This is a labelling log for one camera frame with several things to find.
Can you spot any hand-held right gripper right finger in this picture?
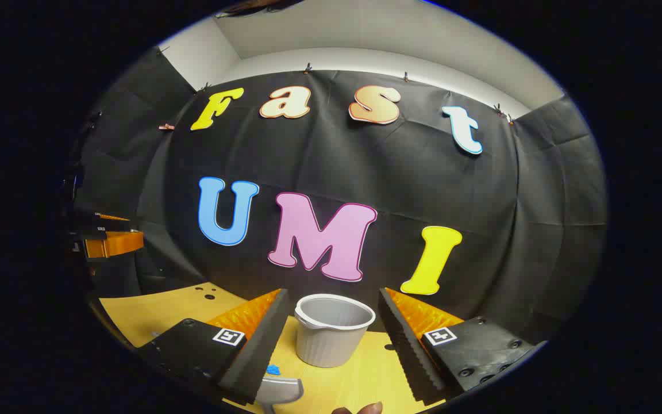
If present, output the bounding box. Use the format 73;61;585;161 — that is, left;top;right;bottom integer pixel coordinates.
378;287;538;403

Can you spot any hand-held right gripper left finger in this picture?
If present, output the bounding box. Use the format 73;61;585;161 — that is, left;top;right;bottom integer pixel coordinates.
136;287;292;406

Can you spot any grey plastic dustpan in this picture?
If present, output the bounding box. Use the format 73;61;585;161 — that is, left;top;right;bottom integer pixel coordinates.
256;377;304;414

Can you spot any white ribbed garbage bin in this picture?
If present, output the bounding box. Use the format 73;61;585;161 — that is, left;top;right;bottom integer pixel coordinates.
294;294;376;369

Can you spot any black backdrop cloth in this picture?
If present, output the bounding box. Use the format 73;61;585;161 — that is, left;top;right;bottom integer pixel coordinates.
72;46;607;346

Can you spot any row of small backdrop clips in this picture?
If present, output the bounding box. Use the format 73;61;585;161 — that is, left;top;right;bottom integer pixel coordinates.
157;47;514;131

